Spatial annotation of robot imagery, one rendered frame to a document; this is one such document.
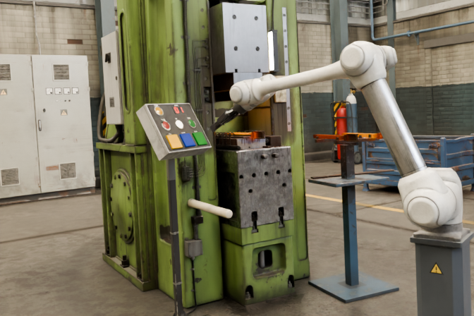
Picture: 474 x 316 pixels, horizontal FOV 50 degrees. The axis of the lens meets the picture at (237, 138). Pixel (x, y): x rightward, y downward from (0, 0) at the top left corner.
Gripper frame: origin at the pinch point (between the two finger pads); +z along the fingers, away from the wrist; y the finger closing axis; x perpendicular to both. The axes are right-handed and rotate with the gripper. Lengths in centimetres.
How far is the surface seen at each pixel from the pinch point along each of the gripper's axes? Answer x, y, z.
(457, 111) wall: 20, 891, 64
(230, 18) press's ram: 58, 35, -19
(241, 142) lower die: -4.2, 38.2, 15.1
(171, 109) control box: 18.5, -10.6, 13.2
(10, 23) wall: 416, 243, 409
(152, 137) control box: 5.9, -27.1, 18.4
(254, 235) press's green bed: -55, 38, 37
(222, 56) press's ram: 42, 32, -5
